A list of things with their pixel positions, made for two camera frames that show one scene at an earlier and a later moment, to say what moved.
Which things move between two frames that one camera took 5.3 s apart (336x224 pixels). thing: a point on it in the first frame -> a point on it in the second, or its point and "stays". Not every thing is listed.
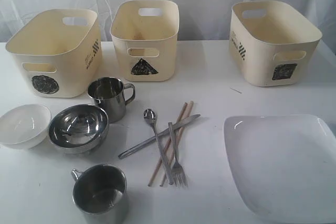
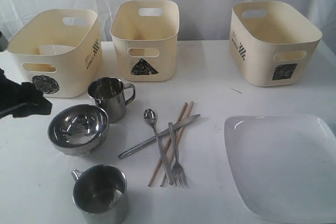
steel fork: x=179 y=177 stays
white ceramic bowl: x=24 y=126 -> x=54 y=49
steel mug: x=113 y=94 stays
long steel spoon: x=149 y=115 stays
